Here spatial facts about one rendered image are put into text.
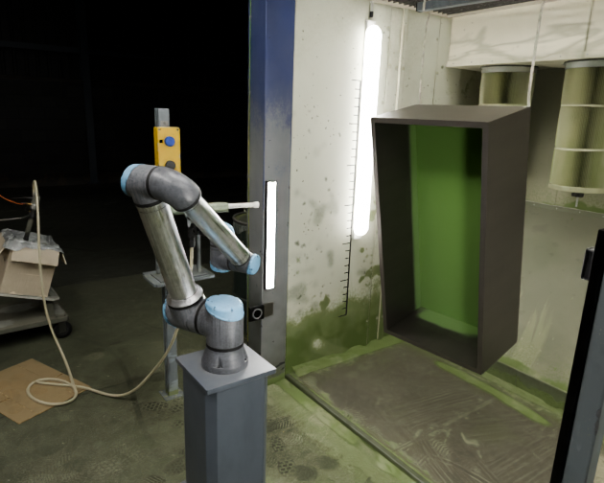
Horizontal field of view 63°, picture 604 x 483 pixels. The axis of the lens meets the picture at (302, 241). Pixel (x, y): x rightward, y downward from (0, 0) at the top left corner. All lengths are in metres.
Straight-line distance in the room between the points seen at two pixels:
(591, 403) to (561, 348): 2.07
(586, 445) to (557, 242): 2.39
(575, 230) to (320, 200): 1.66
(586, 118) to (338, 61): 1.41
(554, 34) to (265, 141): 1.72
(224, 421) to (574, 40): 2.63
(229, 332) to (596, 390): 1.25
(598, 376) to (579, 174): 2.13
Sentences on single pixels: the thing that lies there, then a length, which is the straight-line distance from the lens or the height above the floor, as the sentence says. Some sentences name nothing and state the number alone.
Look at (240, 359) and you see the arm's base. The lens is 2.02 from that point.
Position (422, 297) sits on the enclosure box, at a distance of 3.06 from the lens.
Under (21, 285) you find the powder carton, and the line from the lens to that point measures 3.84.
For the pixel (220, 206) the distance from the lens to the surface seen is 2.46.
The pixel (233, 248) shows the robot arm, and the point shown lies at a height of 1.11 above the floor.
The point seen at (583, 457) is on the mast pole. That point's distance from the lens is 1.33.
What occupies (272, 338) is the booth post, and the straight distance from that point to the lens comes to 3.04.
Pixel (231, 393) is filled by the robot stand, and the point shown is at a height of 0.59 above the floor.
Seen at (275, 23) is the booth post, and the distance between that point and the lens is 2.76.
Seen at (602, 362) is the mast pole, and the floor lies 1.16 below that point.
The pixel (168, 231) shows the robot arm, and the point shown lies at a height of 1.21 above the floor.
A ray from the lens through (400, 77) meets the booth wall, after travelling 3.32.
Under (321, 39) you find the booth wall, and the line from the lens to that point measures 2.92.
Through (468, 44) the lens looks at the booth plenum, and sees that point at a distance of 3.59.
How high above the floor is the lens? 1.64
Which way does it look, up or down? 15 degrees down
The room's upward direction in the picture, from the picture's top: 2 degrees clockwise
